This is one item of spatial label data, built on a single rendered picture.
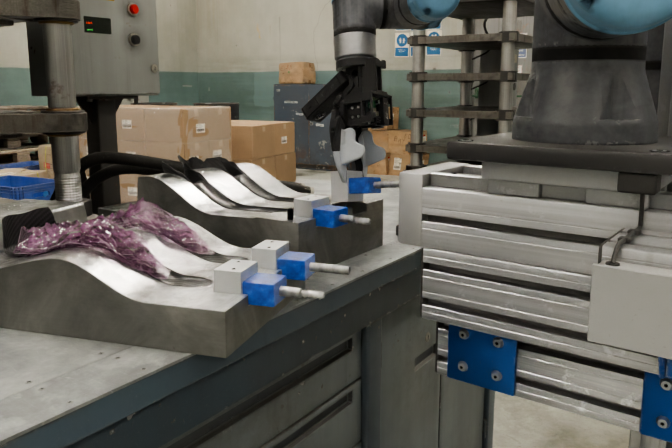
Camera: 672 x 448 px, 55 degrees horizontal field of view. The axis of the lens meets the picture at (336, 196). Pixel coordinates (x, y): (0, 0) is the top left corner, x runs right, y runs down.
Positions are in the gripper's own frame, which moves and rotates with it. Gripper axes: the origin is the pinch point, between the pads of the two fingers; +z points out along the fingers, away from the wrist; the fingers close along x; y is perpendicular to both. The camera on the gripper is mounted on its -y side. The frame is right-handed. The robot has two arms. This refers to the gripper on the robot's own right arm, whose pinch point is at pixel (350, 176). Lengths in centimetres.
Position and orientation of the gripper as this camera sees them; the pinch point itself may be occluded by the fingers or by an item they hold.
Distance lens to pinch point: 113.5
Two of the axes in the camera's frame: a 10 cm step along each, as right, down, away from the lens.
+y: 8.2, -0.5, -5.6
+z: 0.4, 10.0, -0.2
